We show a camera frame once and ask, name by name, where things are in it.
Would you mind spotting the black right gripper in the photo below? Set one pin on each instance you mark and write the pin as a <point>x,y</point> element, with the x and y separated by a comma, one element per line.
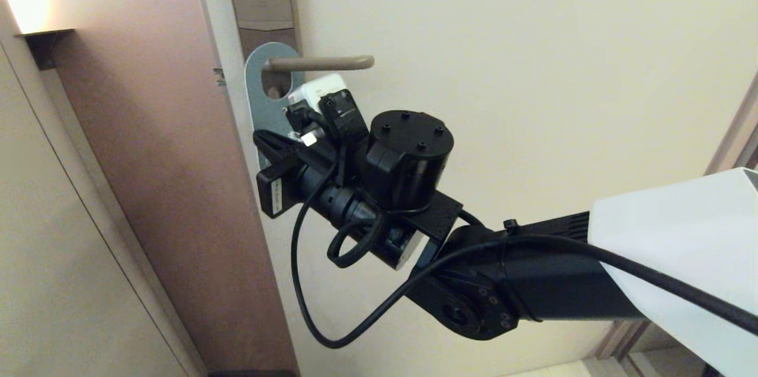
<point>314,193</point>

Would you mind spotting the blue door hanger sign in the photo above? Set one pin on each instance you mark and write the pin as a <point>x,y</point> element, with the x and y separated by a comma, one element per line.
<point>257,90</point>

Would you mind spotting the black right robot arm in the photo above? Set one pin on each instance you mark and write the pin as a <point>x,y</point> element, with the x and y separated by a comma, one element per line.
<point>533,282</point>

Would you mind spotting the white room door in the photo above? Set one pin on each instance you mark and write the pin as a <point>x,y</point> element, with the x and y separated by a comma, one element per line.
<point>533,69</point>

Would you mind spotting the wall lamp with shelf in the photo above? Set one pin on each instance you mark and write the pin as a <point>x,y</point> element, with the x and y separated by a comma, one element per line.
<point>46,44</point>

